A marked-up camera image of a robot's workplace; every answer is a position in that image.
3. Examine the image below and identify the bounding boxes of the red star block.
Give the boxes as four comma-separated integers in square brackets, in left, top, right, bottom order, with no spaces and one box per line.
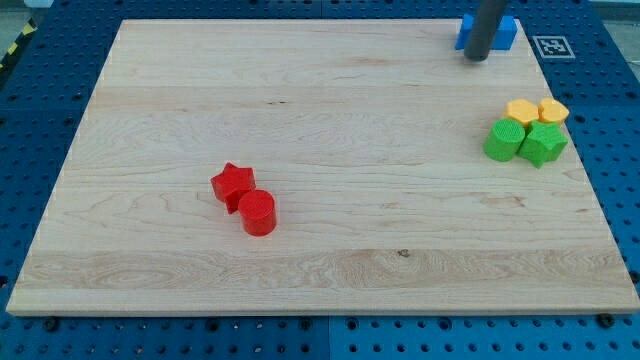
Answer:
[210,162,256,214]

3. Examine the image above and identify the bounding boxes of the green star block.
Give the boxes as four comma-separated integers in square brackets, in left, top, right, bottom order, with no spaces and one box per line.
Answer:
[517,121,568,168]

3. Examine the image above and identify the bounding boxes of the yellow heart block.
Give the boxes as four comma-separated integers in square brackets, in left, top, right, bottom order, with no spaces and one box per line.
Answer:
[538,97,570,125]

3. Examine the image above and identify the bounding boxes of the light wooden board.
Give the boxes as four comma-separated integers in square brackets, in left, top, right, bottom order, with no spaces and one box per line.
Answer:
[7,19,639,317]

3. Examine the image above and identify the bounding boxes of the red cylinder block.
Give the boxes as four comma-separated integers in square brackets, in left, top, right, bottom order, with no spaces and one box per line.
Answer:
[238,189,277,237]

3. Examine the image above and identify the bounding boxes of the green cylinder block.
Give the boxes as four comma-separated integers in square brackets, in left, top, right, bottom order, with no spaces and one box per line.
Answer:
[483,118,526,162]

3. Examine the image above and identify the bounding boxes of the yellow hexagon block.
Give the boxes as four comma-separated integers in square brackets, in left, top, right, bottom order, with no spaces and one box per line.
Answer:
[503,99,539,129]

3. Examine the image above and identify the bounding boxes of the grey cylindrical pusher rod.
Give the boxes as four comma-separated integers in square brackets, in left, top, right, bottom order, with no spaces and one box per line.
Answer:
[463,0,507,62]

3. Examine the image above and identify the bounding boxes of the blue block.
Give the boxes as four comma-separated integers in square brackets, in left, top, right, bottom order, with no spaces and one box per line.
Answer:
[455,14,518,51]

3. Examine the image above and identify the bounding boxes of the white fiducial marker tag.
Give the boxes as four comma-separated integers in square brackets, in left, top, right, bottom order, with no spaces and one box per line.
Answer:
[533,35,575,59]

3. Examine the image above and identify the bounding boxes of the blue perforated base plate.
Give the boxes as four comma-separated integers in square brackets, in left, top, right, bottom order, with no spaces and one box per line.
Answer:
[1,0,639,359]

